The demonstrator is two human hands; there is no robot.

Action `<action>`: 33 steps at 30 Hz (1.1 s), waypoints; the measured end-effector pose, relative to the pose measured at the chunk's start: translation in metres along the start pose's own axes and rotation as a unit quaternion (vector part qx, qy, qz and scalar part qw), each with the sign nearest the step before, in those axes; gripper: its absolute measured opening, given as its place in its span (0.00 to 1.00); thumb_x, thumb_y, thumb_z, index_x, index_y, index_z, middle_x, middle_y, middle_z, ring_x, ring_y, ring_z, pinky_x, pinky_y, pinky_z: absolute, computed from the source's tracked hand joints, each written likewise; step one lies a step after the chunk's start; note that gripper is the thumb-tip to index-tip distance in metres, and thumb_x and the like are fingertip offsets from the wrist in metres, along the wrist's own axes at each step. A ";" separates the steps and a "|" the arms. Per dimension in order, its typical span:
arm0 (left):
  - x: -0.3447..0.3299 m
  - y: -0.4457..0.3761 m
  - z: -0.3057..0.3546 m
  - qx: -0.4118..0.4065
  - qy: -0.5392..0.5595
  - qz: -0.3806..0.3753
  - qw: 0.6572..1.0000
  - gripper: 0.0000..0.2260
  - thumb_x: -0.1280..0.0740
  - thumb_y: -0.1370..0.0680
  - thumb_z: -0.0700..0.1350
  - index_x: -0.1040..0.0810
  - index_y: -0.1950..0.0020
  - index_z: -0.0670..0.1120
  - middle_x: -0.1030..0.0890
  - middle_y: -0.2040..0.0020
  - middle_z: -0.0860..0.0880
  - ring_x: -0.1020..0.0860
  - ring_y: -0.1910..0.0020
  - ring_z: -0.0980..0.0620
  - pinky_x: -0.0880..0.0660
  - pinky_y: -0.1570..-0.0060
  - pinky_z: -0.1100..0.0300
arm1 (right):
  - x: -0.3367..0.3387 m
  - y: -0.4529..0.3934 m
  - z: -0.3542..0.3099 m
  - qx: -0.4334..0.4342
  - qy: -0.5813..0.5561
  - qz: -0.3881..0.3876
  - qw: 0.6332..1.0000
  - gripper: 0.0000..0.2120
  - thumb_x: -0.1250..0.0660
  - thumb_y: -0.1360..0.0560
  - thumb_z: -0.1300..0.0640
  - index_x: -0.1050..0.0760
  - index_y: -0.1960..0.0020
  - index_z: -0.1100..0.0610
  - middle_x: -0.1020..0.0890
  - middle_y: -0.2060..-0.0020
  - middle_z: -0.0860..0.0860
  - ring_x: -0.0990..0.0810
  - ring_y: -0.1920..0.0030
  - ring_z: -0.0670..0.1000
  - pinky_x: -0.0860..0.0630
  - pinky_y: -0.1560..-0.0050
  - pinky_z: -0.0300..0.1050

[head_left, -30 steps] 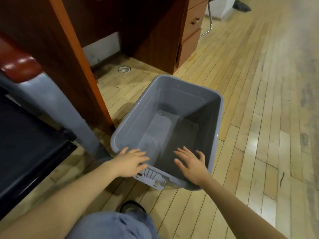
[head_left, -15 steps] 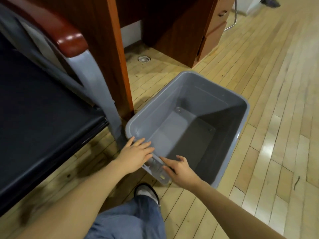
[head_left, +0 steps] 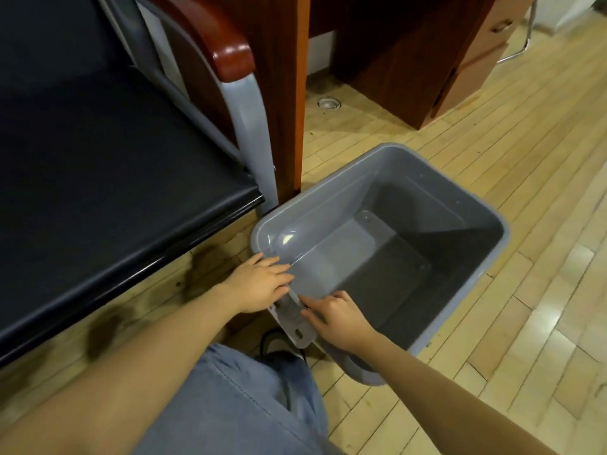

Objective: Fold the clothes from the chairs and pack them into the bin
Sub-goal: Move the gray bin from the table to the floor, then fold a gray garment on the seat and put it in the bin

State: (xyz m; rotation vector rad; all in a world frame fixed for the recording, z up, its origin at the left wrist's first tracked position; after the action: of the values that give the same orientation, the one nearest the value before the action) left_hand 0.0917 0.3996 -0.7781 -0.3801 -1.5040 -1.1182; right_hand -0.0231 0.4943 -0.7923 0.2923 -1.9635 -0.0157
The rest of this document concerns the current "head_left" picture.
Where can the person's left hand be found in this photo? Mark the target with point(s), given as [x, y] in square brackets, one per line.
[254, 284]

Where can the person's right hand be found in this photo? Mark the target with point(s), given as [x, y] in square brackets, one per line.
[339, 322]

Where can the grey plastic storage bin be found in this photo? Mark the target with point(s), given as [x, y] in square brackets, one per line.
[398, 232]

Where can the person's left forearm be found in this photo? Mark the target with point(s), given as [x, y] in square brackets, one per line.
[114, 385]

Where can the person's right forearm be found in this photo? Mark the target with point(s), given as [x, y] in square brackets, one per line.
[446, 409]

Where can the person's black shoe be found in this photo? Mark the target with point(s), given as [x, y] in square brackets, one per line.
[280, 344]

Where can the person's blue jeans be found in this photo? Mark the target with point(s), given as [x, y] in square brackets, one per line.
[232, 407]

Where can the round metal floor drain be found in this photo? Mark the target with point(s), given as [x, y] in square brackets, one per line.
[329, 103]

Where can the black leather bench seat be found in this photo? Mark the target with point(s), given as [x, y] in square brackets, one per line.
[90, 175]

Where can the brown wooden bench armrest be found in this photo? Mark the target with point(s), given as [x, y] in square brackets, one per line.
[213, 38]

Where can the brown wooden cabinet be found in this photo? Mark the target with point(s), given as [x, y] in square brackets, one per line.
[408, 52]

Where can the chrome chair leg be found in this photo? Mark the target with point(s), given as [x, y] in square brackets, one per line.
[523, 38]

